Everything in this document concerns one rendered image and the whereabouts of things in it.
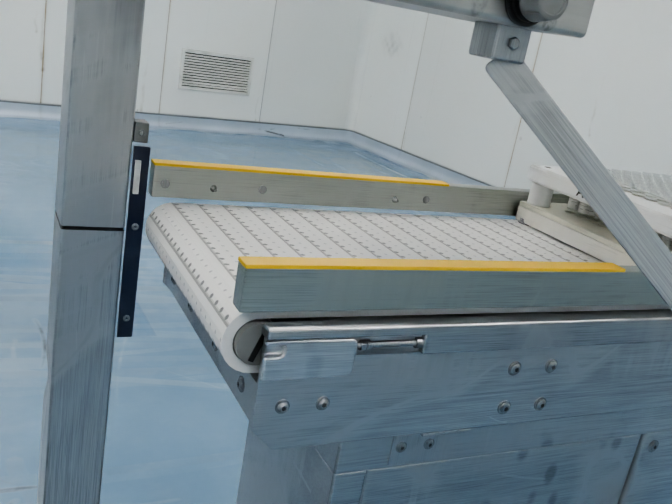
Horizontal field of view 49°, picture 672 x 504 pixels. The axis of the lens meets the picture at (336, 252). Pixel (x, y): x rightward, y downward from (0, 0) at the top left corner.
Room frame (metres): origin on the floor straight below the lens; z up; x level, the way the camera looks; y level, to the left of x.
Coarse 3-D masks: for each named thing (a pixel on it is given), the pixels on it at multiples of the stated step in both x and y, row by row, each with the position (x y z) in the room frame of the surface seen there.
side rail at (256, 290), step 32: (256, 288) 0.45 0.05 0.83; (288, 288) 0.46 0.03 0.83; (320, 288) 0.47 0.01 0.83; (352, 288) 0.48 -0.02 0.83; (384, 288) 0.49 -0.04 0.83; (416, 288) 0.51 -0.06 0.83; (448, 288) 0.52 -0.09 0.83; (480, 288) 0.53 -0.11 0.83; (512, 288) 0.55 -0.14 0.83; (544, 288) 0.57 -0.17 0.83; (576, 288) 0.58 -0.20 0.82; (608, 288) 0.60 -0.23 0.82; (640, 288) 0.62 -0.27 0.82
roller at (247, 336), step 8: (256, 320) 0.47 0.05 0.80; (264, 320) 0.47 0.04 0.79; (240, 328) 0.46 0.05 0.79; (248, 328) 0.46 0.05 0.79; (256, 328) 0.46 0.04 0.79; (240, 336) 0.46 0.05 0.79; (248, 336) 0.46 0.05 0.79; (256, 336) 0.46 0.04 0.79; (240, 344) 0.46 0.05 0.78; (248, 344) 0.46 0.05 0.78; (256, 344) 0.46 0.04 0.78; (240, 352) 0.46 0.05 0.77; (248, 352) 0.46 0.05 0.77; (256, 352) 0.46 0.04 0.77; (248, 360) 0.46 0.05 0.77; (256, 360) 0.46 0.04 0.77
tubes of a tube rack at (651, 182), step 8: (616, 176) 0.84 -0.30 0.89; (624, 176) 0.85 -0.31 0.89; (632, 176) 0.87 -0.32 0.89; (640, 176) 0.88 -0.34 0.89; (648, 176) 0.89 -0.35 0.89; (656, 176) 0.91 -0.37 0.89; (664, 176) 0.92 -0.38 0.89; (640, 184) 0.81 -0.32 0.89; (648, 184) 0.82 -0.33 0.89; (656, 184) 0.83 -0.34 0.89; (664, 184) 0.85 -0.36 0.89; (664, 192) 0.79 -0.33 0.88
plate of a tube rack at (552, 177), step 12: (540, 168) 0.87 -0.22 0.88; (552, 168) 0.88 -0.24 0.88; (540, 180) 0.87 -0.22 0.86; (552, 180) 0.85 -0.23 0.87; (564, 180) 0.83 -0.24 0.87; (564, 192) 0.83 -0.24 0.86; (576, 192) 0.81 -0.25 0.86; (636, 204) 0.74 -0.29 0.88; (648, 204) 0.75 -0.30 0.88; (648, 216) 0.72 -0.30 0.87; (660, 216) 0.71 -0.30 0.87; (660, 228) 0.71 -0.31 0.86
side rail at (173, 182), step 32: (160, 192) 0.69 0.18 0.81; (192, 192) 0.70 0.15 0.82; (224, 192) 0.72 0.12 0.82; (256, 192) 0.73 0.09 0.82; (288, 192) 0.75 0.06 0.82; (320, 192) 0.77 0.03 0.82; (352, 192) 0.79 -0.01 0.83; (384, 192) 0.80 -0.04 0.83; (416, 192) 0.82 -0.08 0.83; (448, 192) 0.84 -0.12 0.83; (480, 192) 0.87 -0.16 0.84; (512, 192) 0.89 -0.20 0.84
